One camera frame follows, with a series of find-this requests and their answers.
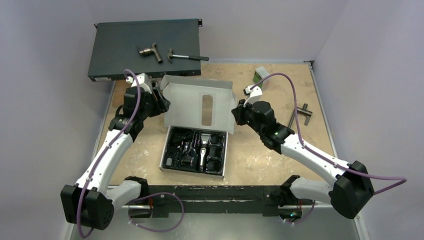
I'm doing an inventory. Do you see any metal clamp tool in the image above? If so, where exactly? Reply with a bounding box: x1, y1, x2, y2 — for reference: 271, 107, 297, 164
287, 103, 313, 128

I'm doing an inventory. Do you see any black charging cable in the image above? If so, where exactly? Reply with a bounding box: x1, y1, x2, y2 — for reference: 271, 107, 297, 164
170, 128, 195, 145

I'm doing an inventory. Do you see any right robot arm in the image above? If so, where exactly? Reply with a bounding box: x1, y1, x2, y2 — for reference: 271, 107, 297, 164
231, 100, 375, 219

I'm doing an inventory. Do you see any small black comb guard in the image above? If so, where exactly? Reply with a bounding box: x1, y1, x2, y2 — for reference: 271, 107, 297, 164
180, 155, 195, 168

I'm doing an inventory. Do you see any black silver hair clipper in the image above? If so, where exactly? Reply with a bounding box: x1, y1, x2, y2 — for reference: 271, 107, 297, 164
199, 133, 212, 172

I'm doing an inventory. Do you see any white hair clipper kit box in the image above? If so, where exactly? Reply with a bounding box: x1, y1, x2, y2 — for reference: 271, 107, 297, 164
159, 75, 237, 179

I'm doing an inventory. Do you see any wooden board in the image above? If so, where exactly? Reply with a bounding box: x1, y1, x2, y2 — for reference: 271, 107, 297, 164
111, 77, 196, 108

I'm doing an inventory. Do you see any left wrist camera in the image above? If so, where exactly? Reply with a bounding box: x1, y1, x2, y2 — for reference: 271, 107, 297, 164
125, 73, 153, 93

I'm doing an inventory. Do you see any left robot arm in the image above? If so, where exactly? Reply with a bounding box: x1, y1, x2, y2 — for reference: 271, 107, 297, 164
60, 86, 171, 230

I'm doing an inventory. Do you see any white foam block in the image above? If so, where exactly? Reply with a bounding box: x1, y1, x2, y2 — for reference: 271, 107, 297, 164
253, 66, 270, 91

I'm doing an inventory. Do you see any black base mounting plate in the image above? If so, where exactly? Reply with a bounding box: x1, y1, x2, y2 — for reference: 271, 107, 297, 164
127, 185, 312, 218

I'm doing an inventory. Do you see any metal pipe tee fitting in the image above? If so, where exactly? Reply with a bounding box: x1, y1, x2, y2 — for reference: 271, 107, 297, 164
137, 42, 163, 64

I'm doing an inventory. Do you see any black plastic insert tray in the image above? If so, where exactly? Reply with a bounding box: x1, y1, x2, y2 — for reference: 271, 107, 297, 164
159, 126, 229, 178

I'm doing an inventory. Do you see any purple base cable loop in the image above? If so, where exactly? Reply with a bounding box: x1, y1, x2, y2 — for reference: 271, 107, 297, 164
128, 192, 185, 233

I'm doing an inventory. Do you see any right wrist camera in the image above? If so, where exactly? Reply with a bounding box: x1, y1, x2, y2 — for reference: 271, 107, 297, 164
243, 84, 263, 107

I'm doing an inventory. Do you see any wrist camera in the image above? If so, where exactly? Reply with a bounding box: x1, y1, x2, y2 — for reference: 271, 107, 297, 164
243, 84, 263, 107
125, 73, 153, 93

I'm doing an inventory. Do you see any dark rack-mount equipment case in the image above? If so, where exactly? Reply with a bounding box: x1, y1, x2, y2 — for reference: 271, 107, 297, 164
87, 18, 203, 82

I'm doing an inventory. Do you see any small claw hammer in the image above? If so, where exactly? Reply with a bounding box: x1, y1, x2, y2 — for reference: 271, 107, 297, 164
167, 48, 210, 63

